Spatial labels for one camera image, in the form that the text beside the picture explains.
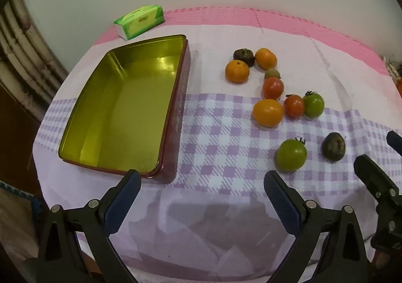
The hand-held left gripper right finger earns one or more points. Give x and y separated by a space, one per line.
282 204

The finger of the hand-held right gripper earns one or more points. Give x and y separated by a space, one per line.
372 174
394 142

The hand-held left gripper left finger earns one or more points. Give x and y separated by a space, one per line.
122 204

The dark oval passion fruit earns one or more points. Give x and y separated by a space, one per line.
333 146

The large green tomato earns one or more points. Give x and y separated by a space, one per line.
291 155

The small green tomato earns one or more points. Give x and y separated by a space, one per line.
313 105

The large smooth orange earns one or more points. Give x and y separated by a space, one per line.
268 112

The red tin box gold inside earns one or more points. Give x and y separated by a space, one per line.
125 107

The small red tomato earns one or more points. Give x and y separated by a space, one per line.
294 106

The large red tomato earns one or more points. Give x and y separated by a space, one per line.
272 88

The brown kiwi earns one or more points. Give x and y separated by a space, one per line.
272 73

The mandarin orange with stem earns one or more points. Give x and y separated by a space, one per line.
237 72

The orange object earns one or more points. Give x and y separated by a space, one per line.
399 87

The white clutter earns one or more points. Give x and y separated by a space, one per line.
392 67

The pink and purple checked tablecloth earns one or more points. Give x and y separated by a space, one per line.
219 151

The oval orange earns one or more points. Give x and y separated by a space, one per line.
266 58

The dark wrinkled fruit with stem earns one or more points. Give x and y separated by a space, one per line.
244 56

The green tissue pack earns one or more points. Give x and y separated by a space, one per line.
139 22

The beige curtain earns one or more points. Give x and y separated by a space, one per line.
22 50

